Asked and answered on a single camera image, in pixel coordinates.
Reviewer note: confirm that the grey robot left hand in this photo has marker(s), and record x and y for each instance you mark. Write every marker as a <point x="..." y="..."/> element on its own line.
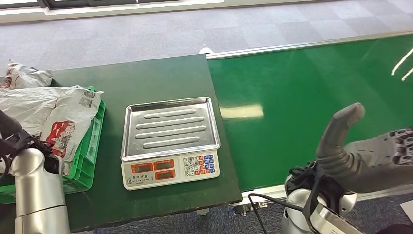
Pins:
<point x="9" y="127"/>

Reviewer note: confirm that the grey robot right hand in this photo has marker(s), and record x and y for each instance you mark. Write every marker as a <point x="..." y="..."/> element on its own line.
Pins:
<point x="364" y="164"/>

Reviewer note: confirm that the white printed plastic mailer package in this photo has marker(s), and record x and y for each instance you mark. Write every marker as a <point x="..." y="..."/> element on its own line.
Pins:
<point x="48" y="109"/>

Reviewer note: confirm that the crumpled white plastic package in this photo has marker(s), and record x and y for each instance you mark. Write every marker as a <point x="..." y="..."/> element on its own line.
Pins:
<point x="25" y="77"/>

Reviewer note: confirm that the white electronic weighing scale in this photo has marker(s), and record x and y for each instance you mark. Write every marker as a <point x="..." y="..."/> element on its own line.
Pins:
<point x="171" y="135"/>

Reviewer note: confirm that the white paper sheet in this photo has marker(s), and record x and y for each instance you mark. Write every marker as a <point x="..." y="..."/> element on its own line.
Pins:
<point x="408" y="211"/>

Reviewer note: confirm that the green plastic crate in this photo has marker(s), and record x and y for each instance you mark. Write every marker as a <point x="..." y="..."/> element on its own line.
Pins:
<point x="87" y="155"/>

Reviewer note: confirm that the green conveyor belt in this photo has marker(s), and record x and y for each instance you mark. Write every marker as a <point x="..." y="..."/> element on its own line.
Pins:
<point x="290" y="97"/>

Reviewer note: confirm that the dark green table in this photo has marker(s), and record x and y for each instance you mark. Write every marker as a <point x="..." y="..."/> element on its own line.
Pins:
<point x="155" y="77"/>

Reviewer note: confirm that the white table foot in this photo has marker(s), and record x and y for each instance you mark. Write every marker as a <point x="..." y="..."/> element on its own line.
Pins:
<point x="202" y="212"/>

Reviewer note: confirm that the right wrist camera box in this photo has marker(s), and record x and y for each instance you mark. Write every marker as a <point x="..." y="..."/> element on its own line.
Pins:
<point x="335" y="221"/>

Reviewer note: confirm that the metal conveyor bracket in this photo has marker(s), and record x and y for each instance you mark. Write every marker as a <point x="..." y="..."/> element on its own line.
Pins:
<point x="248" y="208"/>

